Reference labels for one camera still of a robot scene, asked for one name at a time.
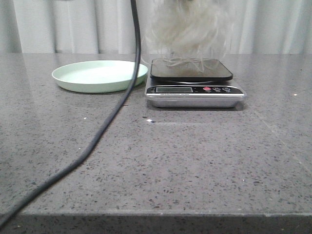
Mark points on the white vermicelli noodle bundle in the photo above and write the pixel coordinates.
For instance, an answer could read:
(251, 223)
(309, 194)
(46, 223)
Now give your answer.
(192, 32)

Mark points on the silver black kitchen scale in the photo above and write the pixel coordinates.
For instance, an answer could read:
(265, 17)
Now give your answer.
(192, 83)

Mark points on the light green plastic plate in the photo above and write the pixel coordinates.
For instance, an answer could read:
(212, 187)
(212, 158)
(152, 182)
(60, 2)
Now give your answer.
(99, 76)

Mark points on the white pleated curtain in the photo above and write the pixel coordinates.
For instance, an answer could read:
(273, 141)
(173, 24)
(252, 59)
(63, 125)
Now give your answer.
(105, 26)

